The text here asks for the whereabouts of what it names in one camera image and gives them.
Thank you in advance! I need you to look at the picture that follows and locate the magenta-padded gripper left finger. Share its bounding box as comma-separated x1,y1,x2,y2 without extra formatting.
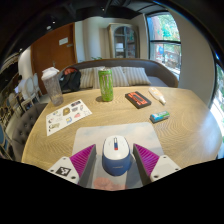
47,143,98,189

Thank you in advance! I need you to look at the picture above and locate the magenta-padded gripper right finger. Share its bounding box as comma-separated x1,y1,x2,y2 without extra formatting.
132,143,182,187

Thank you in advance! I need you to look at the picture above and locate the white and blue computer mouse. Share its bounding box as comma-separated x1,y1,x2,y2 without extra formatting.
101,134,132,177

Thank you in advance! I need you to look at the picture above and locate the pale sky-print mouse pad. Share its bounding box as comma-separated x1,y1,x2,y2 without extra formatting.
71,121,165,192

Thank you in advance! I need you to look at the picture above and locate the small blue-green eraser box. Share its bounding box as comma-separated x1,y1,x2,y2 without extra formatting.
149,110,171,124

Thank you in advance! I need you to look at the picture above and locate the white sticker sheet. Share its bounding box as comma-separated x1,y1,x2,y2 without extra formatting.
45,98,93,137

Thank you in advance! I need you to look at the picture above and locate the grey tufted armchair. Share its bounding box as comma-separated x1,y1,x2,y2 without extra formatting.
11,102,49,161

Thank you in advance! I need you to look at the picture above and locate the black box with orange print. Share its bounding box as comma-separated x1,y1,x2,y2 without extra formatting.
124,90,153,110

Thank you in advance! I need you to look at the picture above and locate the white tube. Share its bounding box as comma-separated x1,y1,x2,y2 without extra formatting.
147,86,167,106

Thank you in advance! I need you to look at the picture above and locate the clear shaker bottle white lid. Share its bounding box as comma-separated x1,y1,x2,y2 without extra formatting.
40,66,65,107

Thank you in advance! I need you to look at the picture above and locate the group of white dining chairs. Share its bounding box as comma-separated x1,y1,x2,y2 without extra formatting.
0,71,43,158

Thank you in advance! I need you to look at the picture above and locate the grey curved sofa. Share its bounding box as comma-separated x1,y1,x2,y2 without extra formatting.
57,58,180,93

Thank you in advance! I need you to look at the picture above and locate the narrow striped cushion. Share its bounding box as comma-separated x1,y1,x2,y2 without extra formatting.
79,67,96,90

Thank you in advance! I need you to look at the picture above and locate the green drink can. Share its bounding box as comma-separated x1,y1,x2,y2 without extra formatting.
97,67,115,103

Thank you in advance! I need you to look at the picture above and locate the wide striped cushion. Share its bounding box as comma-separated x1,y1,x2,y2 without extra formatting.
92,65,130,89

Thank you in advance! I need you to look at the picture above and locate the brown wooden door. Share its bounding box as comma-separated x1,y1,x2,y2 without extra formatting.
30,22,78,96

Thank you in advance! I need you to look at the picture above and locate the large black-framed window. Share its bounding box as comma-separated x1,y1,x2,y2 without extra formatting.
145,11,183,81

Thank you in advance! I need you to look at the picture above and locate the glass-door wooden cabinet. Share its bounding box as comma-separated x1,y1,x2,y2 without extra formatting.
107,22,141,60

